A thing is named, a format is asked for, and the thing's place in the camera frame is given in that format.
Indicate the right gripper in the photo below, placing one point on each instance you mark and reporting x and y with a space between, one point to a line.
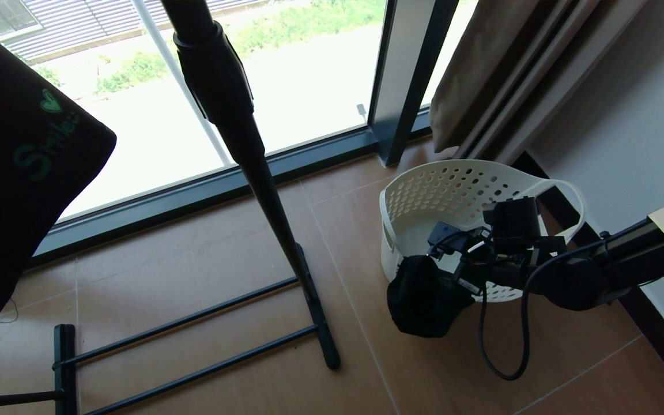
499 265

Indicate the black garment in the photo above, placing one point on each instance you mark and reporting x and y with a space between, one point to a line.
21 202
424 300

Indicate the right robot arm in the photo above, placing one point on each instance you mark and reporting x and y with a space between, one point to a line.
626 259

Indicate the white laundry basket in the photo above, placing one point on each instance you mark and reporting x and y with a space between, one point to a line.
424 196

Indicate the black clothes rack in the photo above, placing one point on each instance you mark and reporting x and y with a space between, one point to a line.
217 86

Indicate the brown curtain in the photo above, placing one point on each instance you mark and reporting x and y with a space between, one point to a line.
482 69

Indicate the window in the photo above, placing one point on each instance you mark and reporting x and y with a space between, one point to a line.
309 75

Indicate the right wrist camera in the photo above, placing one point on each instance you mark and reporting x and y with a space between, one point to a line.
513 219

